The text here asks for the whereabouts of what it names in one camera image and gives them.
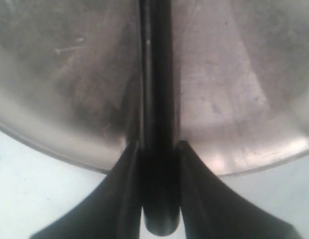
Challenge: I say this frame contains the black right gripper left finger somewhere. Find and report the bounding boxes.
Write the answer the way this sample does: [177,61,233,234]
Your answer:
[32,142,141,239]

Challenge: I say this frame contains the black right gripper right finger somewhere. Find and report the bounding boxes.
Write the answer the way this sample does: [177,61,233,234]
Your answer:
[177,141,301,239]

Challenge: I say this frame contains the black knife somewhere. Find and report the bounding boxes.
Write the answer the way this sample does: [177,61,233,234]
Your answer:
[139,0,179,237]

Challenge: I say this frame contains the round steel plate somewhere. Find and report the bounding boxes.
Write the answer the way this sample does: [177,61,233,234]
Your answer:
[0,0,309,176]

